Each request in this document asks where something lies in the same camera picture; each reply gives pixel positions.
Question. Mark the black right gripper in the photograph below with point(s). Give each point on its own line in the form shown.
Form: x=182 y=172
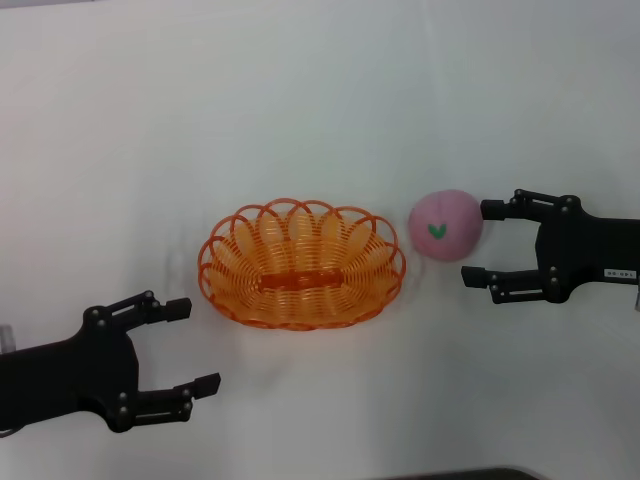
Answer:
x=590 y=250

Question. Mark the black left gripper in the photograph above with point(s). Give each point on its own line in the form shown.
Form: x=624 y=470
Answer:
x=75 y=375

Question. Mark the pink peach with green mark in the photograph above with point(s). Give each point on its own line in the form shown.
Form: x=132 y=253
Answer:
x=450 y=220

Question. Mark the orange woven plastic basket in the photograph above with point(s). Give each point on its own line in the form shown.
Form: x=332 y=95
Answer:
x=300 y=280

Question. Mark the dark curved robot base edge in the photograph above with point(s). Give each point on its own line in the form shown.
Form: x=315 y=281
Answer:
x=475 y=475

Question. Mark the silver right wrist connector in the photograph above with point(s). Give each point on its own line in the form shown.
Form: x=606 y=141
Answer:
x=637 y=300

